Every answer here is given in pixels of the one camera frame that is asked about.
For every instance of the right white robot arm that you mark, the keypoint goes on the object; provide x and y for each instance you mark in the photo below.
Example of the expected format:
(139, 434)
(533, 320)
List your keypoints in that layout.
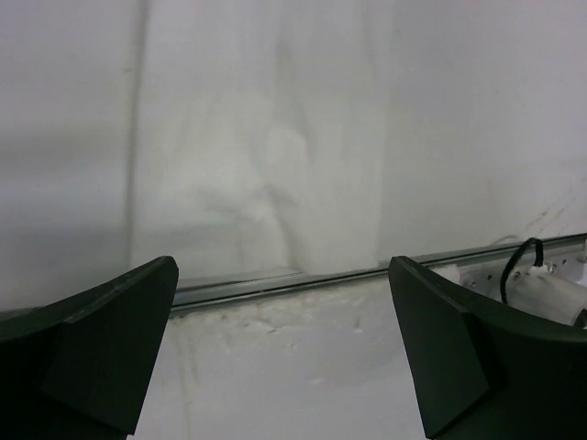
(537, 292)

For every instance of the white t shirt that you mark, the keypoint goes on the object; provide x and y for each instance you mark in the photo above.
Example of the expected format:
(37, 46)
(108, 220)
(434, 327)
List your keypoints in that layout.
(260, 135)

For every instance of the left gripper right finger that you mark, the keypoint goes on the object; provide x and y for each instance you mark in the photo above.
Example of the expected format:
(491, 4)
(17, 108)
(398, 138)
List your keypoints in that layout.
(482, 369)

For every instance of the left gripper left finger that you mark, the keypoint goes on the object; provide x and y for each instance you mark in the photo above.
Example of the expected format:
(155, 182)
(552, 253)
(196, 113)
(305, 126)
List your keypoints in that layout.
(80, 368)

